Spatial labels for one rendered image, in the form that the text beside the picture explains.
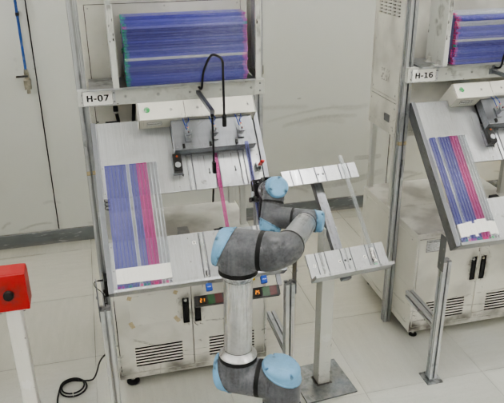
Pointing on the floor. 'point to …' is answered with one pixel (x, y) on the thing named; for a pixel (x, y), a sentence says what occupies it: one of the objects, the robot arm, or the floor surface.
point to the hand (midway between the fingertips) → (256, 201)
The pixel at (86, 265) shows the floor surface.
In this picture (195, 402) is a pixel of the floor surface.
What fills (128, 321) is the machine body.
